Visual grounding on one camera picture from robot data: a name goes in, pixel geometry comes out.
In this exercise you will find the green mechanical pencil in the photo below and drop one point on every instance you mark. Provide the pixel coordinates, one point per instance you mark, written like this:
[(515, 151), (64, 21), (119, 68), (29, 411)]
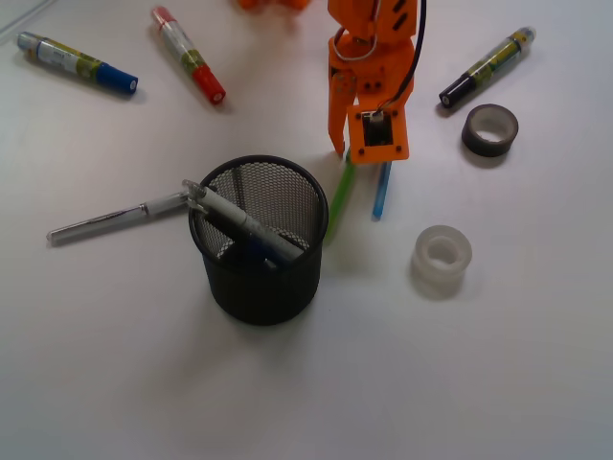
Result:
[(340, 199)]

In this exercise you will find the black mesh pen holder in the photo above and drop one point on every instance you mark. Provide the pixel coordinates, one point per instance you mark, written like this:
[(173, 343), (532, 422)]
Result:
[(286, 198)]

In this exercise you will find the blue cap marker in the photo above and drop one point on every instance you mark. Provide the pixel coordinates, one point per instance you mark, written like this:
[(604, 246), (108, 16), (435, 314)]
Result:
[(72, 61)]

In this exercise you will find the blue black retractable pen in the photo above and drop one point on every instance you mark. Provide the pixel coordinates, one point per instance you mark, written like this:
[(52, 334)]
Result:
[(245, 249)]

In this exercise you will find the red cap marker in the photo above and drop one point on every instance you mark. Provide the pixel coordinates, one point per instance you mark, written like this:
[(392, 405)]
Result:
[(183, 50)]

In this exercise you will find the black cap marker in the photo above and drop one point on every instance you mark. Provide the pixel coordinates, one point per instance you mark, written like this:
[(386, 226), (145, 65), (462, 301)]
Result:
[(512, 48)]

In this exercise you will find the clear silver gel pen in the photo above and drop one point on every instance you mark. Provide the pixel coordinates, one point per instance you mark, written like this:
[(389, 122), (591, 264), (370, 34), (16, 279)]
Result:
[(119, 220)]

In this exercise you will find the clear tape roll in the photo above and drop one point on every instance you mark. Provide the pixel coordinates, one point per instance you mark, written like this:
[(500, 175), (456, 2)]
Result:
[(438, 264)]

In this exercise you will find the small dark tape roll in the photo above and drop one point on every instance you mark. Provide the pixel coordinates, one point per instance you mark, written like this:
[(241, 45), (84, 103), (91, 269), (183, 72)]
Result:
[(490, 130)]

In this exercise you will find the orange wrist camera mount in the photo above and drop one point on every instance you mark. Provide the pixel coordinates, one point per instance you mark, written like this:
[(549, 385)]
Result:
[(377, 138)]

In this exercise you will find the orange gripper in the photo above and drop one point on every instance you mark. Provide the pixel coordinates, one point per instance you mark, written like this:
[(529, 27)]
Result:
[(372, 59)]

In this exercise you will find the white dotted gel pen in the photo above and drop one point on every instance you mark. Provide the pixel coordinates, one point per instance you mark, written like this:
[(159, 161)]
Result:
[(232, 220)]

